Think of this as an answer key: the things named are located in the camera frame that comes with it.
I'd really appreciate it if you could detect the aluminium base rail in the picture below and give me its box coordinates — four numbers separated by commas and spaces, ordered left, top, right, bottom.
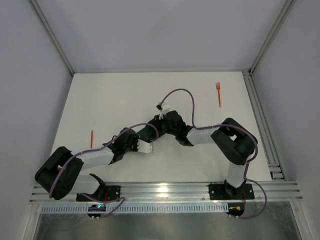
29, 181, 302, 203

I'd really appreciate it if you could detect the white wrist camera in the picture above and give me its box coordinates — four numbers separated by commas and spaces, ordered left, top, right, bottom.
137, 139, 153, 154
156, 101, 170, 120

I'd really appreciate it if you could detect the left black controller board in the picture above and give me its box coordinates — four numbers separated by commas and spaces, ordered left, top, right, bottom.
87, 203, 106, 219

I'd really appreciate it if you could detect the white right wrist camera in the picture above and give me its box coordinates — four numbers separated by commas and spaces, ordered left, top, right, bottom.
156, 101, 170, 120

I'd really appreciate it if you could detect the aluminium frame post right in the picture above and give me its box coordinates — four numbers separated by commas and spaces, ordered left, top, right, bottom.
248, 0, 297, 75

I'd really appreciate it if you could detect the orange plastic fork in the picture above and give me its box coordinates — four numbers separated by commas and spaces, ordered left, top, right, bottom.
216, 82, 221, 108

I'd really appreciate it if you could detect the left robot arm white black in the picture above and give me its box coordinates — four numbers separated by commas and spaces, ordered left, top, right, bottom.
34, 128, 139, 200

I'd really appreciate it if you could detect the black controller board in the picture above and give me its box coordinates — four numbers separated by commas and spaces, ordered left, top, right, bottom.
87, 203, 106, 219
226, 203, 245, 218

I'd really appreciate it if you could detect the aluminium frame post left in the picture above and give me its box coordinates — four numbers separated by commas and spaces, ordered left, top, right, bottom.
28, 0, 75, 77

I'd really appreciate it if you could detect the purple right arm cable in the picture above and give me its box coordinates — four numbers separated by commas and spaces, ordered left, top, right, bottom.
158, 88, 268, 220

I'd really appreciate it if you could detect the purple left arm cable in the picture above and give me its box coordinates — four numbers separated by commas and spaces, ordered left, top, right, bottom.
48, 122, 160, 222

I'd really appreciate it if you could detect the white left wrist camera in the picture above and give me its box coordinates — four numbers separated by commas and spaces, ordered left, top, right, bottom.
137, 139, 153, 154

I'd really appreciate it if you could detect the green cloth napkin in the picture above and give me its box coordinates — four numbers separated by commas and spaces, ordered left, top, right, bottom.
137, 118, 165, 143

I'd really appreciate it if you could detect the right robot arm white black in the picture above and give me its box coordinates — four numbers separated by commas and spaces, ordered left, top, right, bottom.
144, 110, 258, 199

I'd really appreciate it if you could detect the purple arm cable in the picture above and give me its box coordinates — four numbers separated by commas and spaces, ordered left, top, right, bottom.
48, 122, 160, 222
158, 88, 268, 220

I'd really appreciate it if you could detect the orange plastic knife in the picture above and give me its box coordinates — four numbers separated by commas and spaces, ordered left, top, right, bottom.
90, 130, 94, 149

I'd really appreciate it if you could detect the aluminium frame rail right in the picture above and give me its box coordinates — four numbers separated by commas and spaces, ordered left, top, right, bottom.
242, 70, 287, 181

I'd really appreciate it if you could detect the aluminium frame post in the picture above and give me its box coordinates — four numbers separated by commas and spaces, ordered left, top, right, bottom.
28, 0, 75, 77
248, 0, 297, 75

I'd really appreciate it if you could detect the slotted grey cable duct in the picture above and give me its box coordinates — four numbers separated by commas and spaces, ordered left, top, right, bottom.
40, 202, 228, 214

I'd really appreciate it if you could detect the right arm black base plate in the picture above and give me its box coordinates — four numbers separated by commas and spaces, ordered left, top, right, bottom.
208, 182, 255, 201

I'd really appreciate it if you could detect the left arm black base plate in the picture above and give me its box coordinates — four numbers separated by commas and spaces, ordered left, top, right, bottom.
76, 185, 121, 203

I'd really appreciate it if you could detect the right black controller board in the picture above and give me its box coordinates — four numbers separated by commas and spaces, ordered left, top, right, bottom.
226, 203, 245, 218

